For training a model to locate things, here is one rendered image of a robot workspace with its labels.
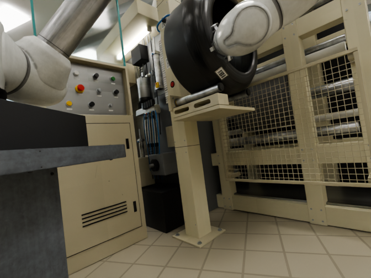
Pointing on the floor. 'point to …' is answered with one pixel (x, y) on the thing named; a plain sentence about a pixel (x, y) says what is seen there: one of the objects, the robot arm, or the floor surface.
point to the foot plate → (200, 238)
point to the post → (186, 150)
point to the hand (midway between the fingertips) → (215, 47)
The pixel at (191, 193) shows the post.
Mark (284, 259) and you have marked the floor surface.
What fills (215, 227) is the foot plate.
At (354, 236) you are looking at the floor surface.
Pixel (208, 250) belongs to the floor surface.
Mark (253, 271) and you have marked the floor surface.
